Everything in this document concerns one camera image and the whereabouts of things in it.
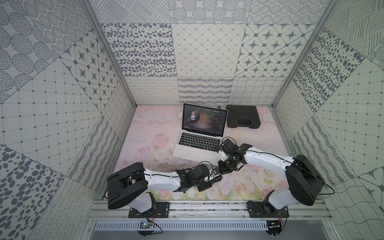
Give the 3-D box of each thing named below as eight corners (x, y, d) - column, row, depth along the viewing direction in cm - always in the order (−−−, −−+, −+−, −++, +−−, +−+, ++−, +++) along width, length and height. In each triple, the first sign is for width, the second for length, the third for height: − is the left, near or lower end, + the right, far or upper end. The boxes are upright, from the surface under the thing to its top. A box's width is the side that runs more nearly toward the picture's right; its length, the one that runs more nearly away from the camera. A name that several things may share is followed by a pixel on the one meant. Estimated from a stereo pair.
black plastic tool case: (227, 128, 108) (229, 123, 104) (224, 109, 120) (225, 104, 116) (259, 128, 108) (262, 123, 104) (253, 109, 120) (255, 105, 116)
